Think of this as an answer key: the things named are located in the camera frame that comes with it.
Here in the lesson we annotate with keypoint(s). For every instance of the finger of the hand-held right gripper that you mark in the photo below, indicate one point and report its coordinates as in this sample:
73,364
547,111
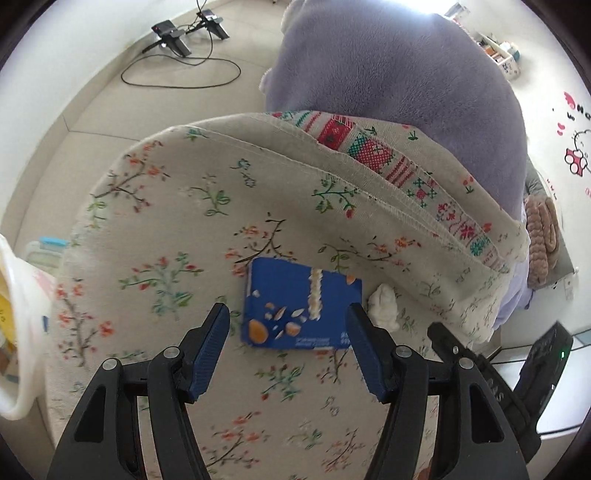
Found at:
445,336

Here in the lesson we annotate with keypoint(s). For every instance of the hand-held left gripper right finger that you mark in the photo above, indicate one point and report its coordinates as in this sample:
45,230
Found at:
367,355

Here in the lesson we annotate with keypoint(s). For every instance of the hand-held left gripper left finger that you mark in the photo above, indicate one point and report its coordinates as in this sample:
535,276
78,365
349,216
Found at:
210,350

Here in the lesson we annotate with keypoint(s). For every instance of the blue cookie box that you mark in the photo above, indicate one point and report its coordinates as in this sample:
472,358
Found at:
300,309

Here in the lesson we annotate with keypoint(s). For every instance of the white bin blue print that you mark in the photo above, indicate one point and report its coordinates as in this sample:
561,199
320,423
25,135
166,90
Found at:
39,295

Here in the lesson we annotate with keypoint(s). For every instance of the crumpled white tissue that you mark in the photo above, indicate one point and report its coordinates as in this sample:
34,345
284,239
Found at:
385,307

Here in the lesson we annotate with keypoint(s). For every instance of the brown fluffy pillow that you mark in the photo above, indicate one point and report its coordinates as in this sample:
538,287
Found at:
542,240

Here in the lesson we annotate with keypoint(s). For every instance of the floral tablecloth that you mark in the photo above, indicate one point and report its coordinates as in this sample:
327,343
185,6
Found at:
184,207

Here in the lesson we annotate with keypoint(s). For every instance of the grey pillow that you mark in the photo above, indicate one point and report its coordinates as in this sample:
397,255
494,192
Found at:
533,183

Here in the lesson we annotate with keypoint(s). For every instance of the clear box blue lid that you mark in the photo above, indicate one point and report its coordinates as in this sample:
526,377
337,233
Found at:
46,244

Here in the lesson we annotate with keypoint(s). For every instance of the purple blanket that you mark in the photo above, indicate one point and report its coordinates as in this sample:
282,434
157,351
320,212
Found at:
392,69

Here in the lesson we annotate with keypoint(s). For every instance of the white shelf with items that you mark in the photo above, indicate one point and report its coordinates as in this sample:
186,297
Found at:
501,50

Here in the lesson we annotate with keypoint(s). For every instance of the black floor device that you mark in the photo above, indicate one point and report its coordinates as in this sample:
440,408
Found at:
214,21
171,34

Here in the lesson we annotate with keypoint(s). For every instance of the pink cat wall sticker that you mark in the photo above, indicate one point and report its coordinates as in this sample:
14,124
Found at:
577,157

